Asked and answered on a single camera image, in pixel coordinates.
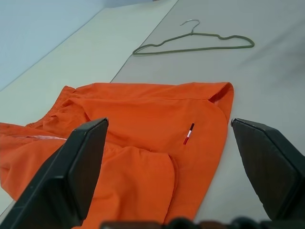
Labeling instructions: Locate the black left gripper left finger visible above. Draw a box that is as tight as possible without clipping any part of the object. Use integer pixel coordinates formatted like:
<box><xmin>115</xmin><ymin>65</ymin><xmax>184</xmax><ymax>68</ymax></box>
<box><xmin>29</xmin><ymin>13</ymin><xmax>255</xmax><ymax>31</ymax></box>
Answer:
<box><xmin>0</xmin><ymin>117</ymin><xmax>110</xmax><ymax>229</ymax></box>

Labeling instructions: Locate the green hanger with metal hook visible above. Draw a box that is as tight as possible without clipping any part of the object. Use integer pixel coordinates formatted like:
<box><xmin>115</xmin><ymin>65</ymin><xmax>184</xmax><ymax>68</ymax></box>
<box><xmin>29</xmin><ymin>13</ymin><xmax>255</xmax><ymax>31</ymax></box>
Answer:
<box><xmin>132</xmin><ymin>19</ymin><xmax>255</xmax><ymax>55</ymax></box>

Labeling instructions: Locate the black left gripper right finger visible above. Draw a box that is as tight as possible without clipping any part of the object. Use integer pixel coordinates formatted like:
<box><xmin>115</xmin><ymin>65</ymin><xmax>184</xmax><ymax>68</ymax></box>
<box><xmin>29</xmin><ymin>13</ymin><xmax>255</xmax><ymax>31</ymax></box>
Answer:
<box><xmin>230</xmin><ymin>117</ymin><xmax>305</xmax><ymax>220</ymax></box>

